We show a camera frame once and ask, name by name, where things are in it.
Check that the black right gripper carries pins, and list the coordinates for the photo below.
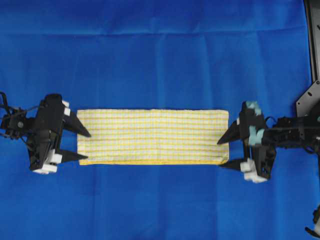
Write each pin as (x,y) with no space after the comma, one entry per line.
(259,157)

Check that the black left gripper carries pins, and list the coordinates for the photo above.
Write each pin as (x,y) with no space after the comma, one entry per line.
(52,117)

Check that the yellow checked towel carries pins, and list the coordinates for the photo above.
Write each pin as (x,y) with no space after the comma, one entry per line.
(153,137)

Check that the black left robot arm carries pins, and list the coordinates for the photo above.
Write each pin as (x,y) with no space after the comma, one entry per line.
(16,124)

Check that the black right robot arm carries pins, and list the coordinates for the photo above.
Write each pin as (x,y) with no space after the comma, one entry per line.
(295,132)

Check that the blue table cloth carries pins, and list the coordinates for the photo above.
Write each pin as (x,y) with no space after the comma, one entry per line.
(156,54)

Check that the black mounting base plate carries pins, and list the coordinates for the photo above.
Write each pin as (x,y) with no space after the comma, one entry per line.
(308,100)

